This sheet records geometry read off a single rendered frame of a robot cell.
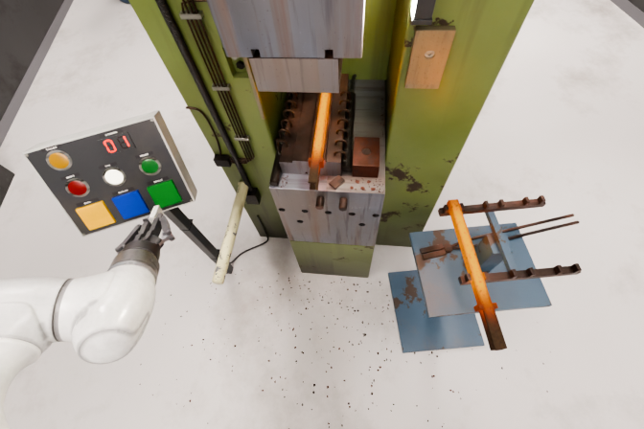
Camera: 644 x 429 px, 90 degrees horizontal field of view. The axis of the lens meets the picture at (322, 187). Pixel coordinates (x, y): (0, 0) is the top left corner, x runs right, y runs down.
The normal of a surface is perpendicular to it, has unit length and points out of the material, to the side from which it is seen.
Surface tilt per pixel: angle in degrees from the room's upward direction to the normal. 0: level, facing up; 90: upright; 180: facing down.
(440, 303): 0
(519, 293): 0
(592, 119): 0
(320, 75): 90
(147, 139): 60
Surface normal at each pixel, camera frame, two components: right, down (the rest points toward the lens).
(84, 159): 0.25, 0.42
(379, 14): -0.10, 0.85
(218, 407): -0.07, -0.53
